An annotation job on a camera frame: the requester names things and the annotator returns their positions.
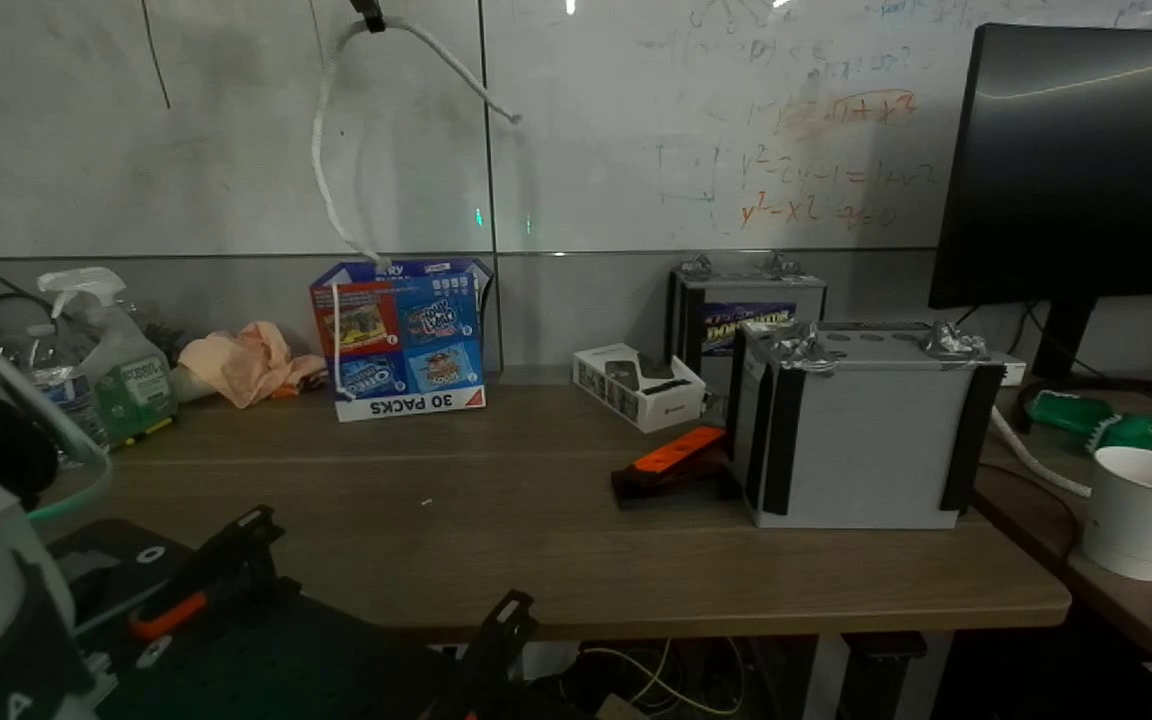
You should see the orange and black tool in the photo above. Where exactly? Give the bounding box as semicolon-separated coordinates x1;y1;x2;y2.
607;421;740;506

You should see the small silver metal case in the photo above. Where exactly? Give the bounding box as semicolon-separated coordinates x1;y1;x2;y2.
665;253;831;404

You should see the black tool with orange handle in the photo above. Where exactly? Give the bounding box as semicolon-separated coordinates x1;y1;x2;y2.
48;500;286;670

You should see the thick white cable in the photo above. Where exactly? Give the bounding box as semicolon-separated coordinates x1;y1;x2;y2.
987;404;1094;500

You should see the black bulky equipment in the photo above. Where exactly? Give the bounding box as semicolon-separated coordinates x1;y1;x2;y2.
91;584;501;720

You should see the green plastic object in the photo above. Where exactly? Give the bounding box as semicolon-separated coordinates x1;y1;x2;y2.
1019;387;1152;456

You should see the black clamp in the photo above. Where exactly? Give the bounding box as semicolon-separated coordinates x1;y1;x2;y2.
447;587;544;720

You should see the thick white braided rope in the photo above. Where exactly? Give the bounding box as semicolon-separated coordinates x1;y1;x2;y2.
309;13;525;274

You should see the black wall cable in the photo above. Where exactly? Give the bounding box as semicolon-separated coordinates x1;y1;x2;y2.
0;244;66;350

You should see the clear spray bottle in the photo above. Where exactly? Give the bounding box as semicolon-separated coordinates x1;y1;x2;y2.
32;258;137;350

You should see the blue cardboard box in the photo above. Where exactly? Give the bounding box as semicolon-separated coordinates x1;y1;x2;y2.
309;254;496;429

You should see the table leg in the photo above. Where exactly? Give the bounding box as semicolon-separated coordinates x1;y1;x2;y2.
801;631;957;720

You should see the small white printed box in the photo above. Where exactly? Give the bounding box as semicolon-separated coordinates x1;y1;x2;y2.
567;340;713;437

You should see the large silver metal case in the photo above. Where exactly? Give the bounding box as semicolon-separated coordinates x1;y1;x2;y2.
733;319;1009;532

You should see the clear bag with green contents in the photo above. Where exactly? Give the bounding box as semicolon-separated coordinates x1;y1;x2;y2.
0;285;185;452

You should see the black computer monitor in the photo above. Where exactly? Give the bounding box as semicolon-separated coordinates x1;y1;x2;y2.
926;21;1152;433

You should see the white paper cup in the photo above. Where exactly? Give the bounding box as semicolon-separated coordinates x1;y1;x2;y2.
1077;442;1152;584

